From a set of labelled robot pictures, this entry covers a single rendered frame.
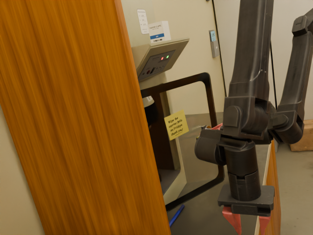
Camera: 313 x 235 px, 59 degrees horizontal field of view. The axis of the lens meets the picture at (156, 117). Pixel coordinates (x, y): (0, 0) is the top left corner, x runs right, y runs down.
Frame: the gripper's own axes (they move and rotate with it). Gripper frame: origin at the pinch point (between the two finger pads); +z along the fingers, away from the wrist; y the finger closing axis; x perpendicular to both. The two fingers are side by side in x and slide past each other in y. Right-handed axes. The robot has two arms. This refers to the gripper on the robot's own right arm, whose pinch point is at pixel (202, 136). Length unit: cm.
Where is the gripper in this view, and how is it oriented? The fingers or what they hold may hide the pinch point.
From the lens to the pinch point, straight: 88.8
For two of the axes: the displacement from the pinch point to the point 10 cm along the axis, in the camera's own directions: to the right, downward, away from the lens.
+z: -8.9, 0.7, 4.5
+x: -4.1, 3.0, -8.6
